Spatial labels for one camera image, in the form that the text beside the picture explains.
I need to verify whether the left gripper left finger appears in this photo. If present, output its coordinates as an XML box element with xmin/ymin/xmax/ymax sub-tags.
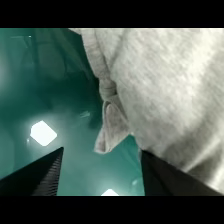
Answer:
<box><xmin>0</xmin><ymin>146</ymin><xmax>65</xmax><ymax>196</ymax></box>

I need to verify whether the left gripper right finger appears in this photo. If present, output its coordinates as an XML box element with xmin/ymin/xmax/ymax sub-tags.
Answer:
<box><xmin>140</xmin><ymin>149</ymin><xmax>224</xmax><ymax>196</ymax></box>

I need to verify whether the light grey shirt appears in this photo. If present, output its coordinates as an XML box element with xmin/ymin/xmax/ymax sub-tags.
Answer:
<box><xmin>69</xmin><ymin>28</ymin><xmax>224</xmax><ymax>194</ymax></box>

